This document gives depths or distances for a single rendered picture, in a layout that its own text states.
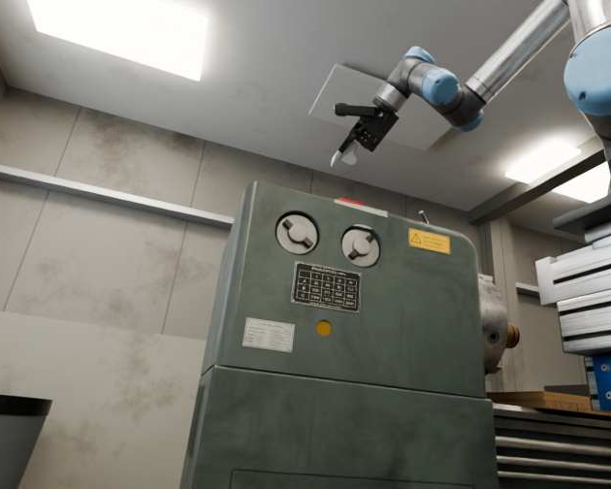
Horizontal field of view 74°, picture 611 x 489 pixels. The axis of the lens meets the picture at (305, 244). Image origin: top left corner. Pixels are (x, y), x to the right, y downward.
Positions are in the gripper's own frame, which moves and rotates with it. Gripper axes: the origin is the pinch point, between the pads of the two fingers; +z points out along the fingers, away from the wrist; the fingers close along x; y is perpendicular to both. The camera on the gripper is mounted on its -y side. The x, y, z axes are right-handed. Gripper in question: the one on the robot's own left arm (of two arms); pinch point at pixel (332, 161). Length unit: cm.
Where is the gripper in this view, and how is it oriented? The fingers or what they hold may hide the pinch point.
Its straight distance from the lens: 116.3
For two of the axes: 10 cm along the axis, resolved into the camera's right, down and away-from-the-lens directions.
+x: 1.7, -2.3, 9.6
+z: -5.9, 7.5, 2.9
